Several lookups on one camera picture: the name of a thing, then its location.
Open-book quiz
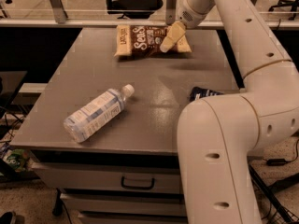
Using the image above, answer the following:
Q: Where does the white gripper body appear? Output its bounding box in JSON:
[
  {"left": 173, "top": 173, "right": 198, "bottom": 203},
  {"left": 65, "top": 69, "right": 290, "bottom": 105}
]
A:
[{"left": 178, "top": 0, "right": 215, "bottom": 29}]

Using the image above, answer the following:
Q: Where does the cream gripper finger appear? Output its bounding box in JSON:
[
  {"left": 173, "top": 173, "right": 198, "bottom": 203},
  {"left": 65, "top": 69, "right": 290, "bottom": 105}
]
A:
[{"left": 160, "top": 21, "right": 186, "bottom": 53}]

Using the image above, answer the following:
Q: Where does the brown sea salt chip bag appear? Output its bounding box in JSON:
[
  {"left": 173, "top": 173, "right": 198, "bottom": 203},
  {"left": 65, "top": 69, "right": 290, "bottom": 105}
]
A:
[{"left": 113, "top": 23, "right": 192, "bottom": 58}]

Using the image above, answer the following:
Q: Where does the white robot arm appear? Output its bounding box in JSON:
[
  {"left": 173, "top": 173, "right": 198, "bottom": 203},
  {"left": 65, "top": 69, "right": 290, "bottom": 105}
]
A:
[{"left": 177, "top": 0, "right": 299, "bottom": 224}]

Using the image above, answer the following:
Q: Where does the blue rxbar blueberry wrapper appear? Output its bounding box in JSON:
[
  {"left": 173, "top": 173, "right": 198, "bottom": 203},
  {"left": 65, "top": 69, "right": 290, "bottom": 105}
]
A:
[{"left": 189, "top": 87, "right": 221, "bottom": 102}]

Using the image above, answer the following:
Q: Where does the black office chair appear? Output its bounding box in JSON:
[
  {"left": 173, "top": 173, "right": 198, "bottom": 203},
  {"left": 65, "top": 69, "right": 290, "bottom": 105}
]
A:
[
  {"left": 106, "top": 0, "right": 164, "bottom": 19},
  {"left": 268, "top": 0, "right": 299, "bottom": 21}
]

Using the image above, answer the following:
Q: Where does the black office chair right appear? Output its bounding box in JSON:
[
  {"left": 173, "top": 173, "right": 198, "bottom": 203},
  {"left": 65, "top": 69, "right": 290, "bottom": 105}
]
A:
[{"left": 268, "top": 0, "right": 299, "bottom": 21}]

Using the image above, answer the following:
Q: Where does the clear plastic water bottle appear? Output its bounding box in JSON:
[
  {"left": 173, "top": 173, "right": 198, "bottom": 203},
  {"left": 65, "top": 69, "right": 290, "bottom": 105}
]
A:
[{"left": 64, "top": 84, "right": 135, "bottom": 143}]

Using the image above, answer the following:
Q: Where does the grey drawer cabinet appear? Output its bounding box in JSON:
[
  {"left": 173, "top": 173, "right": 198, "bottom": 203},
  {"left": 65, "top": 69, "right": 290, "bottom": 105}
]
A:
[{"left": 12, "top": 28, "right": 238, "bottom": 224}]

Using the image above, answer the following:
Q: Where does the green snack package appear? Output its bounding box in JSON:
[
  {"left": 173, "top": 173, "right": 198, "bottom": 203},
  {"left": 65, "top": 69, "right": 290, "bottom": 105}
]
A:
[{"left": 0, "top": 143, "right": 30, "bottom": 172}]

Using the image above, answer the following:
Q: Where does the black shoe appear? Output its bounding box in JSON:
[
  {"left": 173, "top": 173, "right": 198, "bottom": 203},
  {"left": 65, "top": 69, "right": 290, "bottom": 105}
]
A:
[{"left": 0, "top": 211, "right": 23, "bottom": 224}]

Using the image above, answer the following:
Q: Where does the black drawer handle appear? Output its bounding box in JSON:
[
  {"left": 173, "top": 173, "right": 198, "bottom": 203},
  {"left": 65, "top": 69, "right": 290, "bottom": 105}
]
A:
[{"left": 121, "top": 176, "right": 155, "bottom": 190}]

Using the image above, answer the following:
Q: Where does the black power adapter with cable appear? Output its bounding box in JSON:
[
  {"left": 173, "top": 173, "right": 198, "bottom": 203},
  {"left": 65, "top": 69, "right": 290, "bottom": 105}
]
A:
[{"left": 266, "top": 138, "right": 299, "bottom": 166}]

